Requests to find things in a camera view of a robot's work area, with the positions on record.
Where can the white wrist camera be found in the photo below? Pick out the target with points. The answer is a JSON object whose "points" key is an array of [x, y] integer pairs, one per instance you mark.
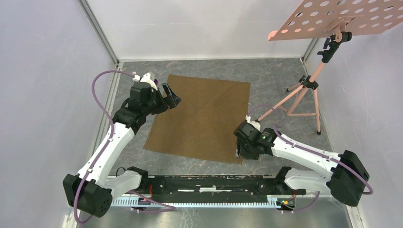
{"points": [[147, 78], [254, 123]]}

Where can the brown cloth napkin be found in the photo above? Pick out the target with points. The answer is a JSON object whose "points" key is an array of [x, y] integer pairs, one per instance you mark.
{"points": [[202, 125]]}

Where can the pink music stand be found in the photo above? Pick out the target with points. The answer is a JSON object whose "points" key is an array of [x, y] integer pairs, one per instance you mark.
{"points": [[329, 24]]}

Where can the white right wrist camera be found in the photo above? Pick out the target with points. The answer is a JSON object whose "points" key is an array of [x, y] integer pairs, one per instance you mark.
{"points": [[254, 123]]}

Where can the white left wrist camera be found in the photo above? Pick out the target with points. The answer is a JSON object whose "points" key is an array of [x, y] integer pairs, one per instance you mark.
{"points": [[147, 78]]}

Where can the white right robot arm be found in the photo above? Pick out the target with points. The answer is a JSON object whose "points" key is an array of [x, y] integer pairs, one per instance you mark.
{"points": [[342, 175]]}

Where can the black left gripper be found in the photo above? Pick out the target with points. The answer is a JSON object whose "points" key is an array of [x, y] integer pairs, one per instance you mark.
{"points": [[171, 101]]}

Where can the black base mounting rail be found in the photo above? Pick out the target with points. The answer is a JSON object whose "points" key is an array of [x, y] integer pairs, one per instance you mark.
{"points": [[214, 188]]}

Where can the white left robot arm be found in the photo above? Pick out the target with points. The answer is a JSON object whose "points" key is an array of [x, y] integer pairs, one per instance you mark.
{"points": [[90, 190]]}

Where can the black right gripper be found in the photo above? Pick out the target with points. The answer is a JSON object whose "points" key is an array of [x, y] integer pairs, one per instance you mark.
{"points": [[241, 152]]}

